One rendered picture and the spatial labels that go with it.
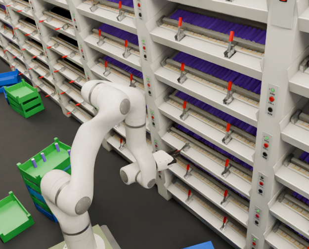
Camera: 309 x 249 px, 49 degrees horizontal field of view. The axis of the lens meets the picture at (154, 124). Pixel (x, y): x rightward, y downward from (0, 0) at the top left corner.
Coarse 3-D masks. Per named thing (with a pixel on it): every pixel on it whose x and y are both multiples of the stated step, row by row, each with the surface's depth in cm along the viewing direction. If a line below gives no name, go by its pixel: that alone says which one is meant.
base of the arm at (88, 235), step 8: (88, 232) 137; (72, 240) 134; (80, 240) 135; (88, 240) 138; (96, 240) 151; (64, 248) 149; (72, 248) 137; (80, 248) 137; (88, 248) 140; (96, 248) 147; (104, 248) 147
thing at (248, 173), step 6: (174, 132) 184; (180, 132) 180; (186, 138) 176; (192, 138) 174; (198, 144) 171; (210, 150) 166; (216, 156) 164; (222, 156) 161; (234, 162) 157; (240, 168) 153; (246, 168) 152; (240, 174) 153; (246, 174) 153; (252, 174) 149
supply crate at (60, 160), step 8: (64, 144) 213; (40, 152) 209; (48, 152) 214; (56, 152) 216; (64, 152) 215; (40, 160) 211; (48, 160) 210; (56, 160) 209; (64, 160) 200; (24, 168) 203; (32, 168) 205; (40, 168) 204; (48, 168) 203; (56, 168) 197; (32, 176) 192; (40, 176) 189; (40, 184) 191
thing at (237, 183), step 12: (168, 132) 186; (168, 144) 184; (180, 144) 178; (192, 144) 175; (192, 156) 170; (204, 156) 168; (204, 168) 167; (216, 168) 161; (228, 180) 154; (240, 180) 152; (240, 192) 151
